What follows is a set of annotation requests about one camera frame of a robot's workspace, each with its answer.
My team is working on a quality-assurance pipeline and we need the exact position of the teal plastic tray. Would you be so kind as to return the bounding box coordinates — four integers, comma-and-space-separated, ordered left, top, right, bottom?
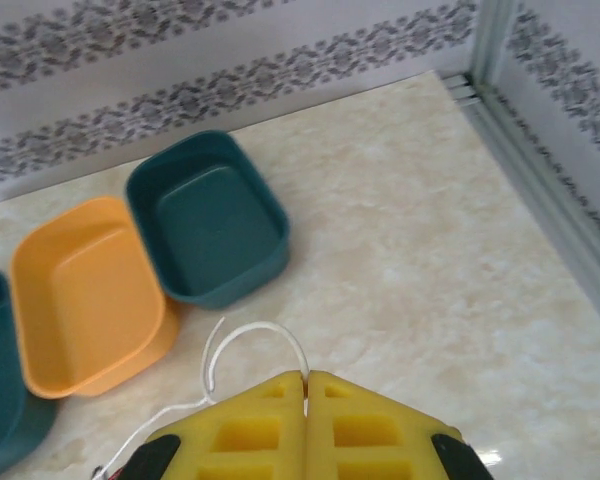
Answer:
0, 268, 59, 480
123, 129, 291, 312

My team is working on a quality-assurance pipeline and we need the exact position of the aluminium frame post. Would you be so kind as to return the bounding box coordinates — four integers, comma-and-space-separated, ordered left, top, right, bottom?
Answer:
472, 0, 520, 99

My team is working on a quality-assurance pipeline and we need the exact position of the thin white cable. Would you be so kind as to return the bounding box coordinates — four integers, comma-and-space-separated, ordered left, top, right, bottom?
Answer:
92, 316, 311, 480

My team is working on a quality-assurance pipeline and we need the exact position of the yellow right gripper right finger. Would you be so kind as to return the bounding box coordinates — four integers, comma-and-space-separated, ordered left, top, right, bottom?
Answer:
307, 369, 496, 480

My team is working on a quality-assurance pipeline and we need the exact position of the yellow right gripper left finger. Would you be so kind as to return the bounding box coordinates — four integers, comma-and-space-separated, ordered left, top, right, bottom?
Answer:
124, 369, 309, 480

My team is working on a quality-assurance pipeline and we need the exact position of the aluminium side rail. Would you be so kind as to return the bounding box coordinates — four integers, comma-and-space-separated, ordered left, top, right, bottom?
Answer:
442, 69, 600, 304

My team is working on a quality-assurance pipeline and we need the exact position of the thin red cable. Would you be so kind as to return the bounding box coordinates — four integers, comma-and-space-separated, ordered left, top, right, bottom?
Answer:
93, 464, 131, 480

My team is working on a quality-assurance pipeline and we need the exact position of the orange plastic tray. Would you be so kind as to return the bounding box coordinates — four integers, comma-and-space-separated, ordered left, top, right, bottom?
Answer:
10, 195, 181, 400

